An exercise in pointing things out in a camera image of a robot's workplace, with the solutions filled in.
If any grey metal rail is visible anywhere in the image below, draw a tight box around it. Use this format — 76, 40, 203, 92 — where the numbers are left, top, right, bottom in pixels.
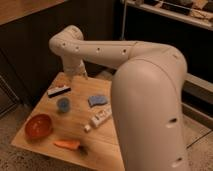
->
182, 74, 213, 130

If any wooden shelf with items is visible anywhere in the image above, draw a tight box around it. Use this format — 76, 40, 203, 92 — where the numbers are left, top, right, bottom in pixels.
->
120, 0, 213, 31

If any blue cup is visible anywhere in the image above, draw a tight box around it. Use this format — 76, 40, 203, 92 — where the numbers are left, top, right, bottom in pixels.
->
57, 97, 70, 113

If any red bowl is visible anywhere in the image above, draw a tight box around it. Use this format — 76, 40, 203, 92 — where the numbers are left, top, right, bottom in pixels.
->
25, 114, 53, 140

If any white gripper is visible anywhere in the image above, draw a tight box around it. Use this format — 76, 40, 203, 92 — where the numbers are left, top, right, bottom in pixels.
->
63, 59, 88, 81

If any orange toy carrot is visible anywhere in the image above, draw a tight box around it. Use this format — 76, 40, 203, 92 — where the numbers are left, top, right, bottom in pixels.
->
53, 140, 87, 154

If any white tube bottle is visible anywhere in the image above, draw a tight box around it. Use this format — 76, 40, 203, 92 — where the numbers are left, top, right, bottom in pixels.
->
84, 107, 112, 133

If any black and white eraser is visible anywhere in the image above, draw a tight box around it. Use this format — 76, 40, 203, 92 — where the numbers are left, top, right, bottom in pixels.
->
47, 85, 71, 98

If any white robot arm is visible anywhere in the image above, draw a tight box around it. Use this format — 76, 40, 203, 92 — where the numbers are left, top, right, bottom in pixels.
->
49, 25, 190, 171

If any black floor cable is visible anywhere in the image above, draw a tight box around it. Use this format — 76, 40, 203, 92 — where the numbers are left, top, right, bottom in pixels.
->
186, 130, 213, 149

